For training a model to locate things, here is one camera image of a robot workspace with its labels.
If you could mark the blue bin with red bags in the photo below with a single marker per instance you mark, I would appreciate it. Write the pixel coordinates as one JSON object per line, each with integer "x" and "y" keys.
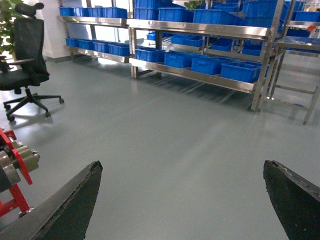
{"x": 243, "y": 71}

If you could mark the steel shelf rack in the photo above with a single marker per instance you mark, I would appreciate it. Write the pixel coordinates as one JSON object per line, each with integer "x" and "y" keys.
{"x": 187, "y": 43}

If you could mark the small steel table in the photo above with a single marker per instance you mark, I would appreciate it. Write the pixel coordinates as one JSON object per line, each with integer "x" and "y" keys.
{"x": 295, "y": 60}

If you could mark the black office chair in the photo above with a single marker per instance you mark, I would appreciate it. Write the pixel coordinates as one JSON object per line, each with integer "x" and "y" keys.
{"x": 29, "y": 69}

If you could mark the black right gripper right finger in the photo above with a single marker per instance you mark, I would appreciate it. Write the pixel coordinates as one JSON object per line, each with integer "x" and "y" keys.
{"x": 296, "y": 201}

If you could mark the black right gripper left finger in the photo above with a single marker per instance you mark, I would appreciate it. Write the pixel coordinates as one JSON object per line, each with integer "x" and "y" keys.
{"x": 63, "y": 216}

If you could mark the red machine bracket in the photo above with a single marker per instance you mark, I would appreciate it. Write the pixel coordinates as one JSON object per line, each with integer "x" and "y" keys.
{"x": 15, "y": 159}

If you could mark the green potted plant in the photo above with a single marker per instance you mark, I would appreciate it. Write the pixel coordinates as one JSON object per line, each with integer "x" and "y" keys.
{"x": 8, "y": 15}

